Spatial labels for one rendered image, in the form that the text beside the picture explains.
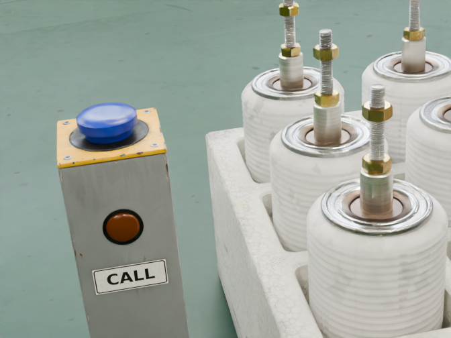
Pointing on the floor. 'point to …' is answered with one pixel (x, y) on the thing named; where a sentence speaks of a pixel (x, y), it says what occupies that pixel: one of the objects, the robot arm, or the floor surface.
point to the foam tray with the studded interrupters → (268, 251)
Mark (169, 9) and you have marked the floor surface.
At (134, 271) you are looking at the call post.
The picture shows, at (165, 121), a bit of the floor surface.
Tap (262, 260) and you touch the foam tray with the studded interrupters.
